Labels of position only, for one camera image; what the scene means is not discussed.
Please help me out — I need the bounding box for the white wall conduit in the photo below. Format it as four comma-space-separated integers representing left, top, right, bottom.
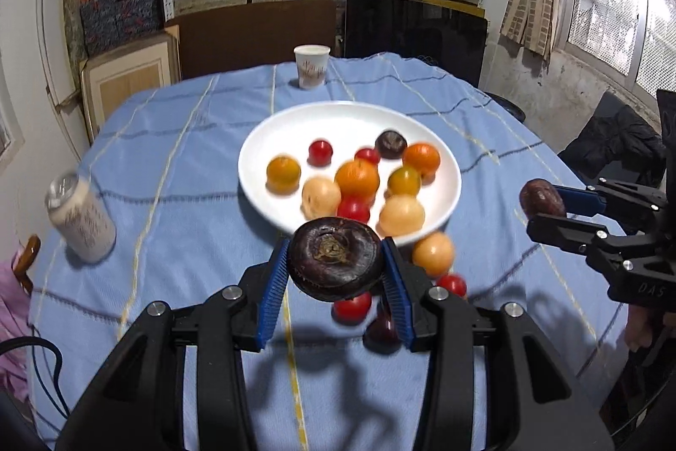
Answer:
36, 0, 88, 161

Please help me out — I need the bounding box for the white drink can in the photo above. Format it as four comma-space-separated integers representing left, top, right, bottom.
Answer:
45, 171, 117, 264

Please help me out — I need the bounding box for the light wooden cabinet door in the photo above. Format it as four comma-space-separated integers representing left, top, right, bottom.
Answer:
79, 33, 183, 140

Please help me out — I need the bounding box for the black glossy panel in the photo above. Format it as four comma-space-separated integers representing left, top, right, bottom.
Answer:
343, 0, 489, 87

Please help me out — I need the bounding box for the brown cardboard board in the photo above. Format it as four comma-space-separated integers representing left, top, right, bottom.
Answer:
165, 0, 339, 79

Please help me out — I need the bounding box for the black cable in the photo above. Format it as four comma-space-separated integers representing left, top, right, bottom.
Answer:
0, 337, 69, 423

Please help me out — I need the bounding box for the person's right hand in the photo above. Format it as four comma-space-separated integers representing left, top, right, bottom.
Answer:
624, 306, 657, 351

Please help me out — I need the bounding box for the dark purple mangosteen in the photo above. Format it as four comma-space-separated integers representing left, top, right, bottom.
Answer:
375, 130, 408, 159
286, 217, 385, 302
519, 178, 567, 219

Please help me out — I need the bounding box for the orange tangerine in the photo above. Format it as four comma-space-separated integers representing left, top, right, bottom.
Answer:
402, 142, 441, 178
334, 159, 381, 198
265, 156, 302, 194

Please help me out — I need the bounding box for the pale orange round fruit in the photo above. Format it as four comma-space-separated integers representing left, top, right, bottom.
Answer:
412, 232, 456, 272

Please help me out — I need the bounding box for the pale yellow round fruit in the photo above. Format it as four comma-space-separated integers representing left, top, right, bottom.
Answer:
379, 195, 426, 238
301, 177, 342, 219

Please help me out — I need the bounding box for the yellow green tangerine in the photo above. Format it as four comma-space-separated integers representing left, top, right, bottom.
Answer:
387, 166, 422, 197

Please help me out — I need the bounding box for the dark red plum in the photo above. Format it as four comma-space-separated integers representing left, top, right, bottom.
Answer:
363, 303, 402, 355

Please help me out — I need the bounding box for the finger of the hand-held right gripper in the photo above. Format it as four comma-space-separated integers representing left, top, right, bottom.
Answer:
553, 179, 669, 232
528, 213, 663, 275

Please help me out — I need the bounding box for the brown wooden chair back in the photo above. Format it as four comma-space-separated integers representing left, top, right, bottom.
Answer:
13, 234, 42, 296

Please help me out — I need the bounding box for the black jacket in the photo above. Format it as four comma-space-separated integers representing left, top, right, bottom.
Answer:
559, 90, 667, 185

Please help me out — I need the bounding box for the pink cloth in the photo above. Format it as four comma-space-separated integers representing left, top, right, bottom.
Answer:
0, 255, 33, 404

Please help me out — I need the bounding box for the grey stone slab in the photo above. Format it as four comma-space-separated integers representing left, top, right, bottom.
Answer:
62, 0, 88, 61

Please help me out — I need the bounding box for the black round stool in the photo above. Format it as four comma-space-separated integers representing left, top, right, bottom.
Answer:
488, 93, 527, 124

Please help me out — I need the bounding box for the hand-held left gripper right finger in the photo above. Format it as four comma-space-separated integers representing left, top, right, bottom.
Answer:
381, 238, 616, 451

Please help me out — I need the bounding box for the white round plate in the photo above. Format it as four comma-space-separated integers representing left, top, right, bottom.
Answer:
237, 101, 463, 248

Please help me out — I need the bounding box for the white paper cup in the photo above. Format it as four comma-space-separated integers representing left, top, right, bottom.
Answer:
294, 44, 331, 90

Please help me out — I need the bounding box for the blue striped tablecloth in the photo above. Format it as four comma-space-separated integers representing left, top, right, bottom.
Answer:
29, 52, 629, 451

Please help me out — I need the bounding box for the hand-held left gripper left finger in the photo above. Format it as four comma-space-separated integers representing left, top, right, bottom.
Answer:
55, 238, 291, 451

